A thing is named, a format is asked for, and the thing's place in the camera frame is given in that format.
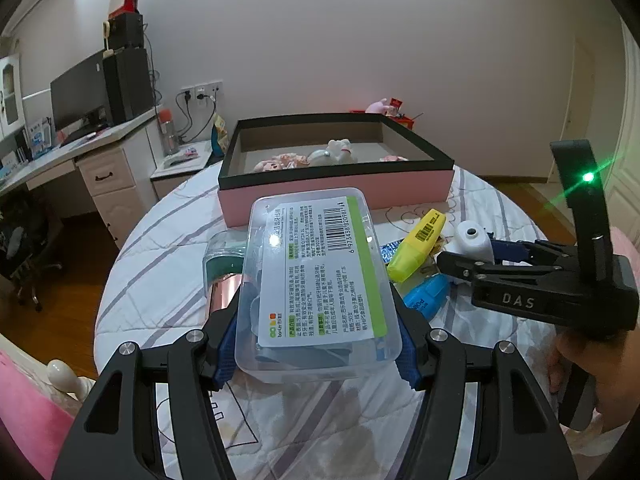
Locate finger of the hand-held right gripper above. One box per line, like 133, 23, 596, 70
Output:
434, 250, 578, 290
487, 238, 580, 264

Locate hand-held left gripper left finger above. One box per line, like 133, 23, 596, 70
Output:
52, 306, 251, 480

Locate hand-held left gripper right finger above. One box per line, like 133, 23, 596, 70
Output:
390, 290, 583, 480

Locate white rounded device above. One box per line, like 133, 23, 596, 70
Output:
447, 221, 496, 264

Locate yellow highlighter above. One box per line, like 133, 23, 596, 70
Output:
387, 208, 446, 282

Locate rose gold and teal jar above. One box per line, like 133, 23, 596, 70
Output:
202, 234, 249, 322

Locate clear plastic box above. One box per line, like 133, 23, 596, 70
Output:
234, 187, 404, 385

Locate pink box with black rim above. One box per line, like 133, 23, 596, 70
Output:
217, 112, 455, 229

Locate person's right hand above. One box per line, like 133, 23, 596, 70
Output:
546, 332, 640, 425

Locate pink bed blanket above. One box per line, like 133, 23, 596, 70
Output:
607, 225, 640, 262

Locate striped white tablecloth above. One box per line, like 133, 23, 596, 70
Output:
97, 160, 566, 480

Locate red storage crate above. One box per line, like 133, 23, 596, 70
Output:
350, 108, 417, 132

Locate white door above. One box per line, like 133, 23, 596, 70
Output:
570, 35, 599, 157

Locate white wardrobe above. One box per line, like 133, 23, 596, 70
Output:
617, 15, 640, 241

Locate pink fabric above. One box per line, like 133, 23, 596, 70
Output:
0, 332, 77, 480

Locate yellow and blue snack bag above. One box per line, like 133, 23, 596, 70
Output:
210, 115, 230, 156

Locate clear bottle with red cap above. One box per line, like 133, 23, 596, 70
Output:
159, 108, 180, 156

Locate office chair with patterned cover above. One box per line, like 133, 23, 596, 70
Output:
0, 190, 64, 312

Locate white computer desk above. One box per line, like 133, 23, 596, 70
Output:
0, 105, 167, 252

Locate black keyboard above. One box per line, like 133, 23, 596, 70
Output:
65, 127, 109, 143

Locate blue and white carton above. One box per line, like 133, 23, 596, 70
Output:
27, 119, 54, 159

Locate black computer tower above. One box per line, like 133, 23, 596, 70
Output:
102, 47, 155, 126

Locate black computer monitor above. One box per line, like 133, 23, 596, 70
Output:
50, 50, 109, 134

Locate black speaker box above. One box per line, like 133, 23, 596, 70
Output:
107, 12, 146, 51

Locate white glass-door hutch cabinet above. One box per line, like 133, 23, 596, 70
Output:
0, 52, 26, 142

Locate white round post knob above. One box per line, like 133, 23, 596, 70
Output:
47, 359, 96, 397

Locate black power cables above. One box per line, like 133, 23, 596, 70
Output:
175, 87, 221, 142

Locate white wall socket strip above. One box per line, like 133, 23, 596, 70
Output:
180, 80, 224, 101

